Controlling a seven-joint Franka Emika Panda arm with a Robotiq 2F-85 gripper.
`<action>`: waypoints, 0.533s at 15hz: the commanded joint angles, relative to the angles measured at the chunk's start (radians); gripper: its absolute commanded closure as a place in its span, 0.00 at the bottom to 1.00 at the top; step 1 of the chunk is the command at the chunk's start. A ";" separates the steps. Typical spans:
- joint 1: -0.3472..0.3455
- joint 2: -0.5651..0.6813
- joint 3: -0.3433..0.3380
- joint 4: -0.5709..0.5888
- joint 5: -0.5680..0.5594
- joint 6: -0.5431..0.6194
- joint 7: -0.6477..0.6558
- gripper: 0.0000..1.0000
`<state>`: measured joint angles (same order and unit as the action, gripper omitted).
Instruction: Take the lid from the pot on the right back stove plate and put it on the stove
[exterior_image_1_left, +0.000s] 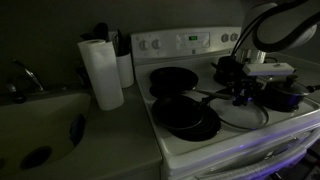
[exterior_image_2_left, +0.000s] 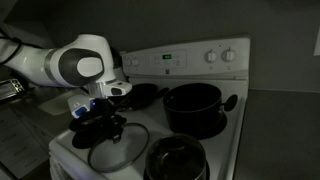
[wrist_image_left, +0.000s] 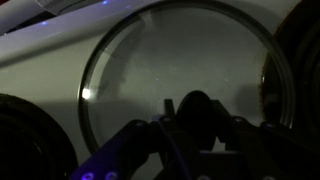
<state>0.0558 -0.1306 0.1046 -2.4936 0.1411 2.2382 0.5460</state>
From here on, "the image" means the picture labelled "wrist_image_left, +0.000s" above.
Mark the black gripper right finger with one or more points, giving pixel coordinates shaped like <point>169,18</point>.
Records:
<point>276,150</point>

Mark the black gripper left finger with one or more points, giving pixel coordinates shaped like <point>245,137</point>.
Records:
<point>120,150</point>

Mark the small black saucepan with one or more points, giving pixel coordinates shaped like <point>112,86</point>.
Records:
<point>26,143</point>

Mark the white electric stove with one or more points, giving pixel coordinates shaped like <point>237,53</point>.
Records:
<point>43,80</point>

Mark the large glass pot lid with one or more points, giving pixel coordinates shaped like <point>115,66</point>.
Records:
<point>196,113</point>

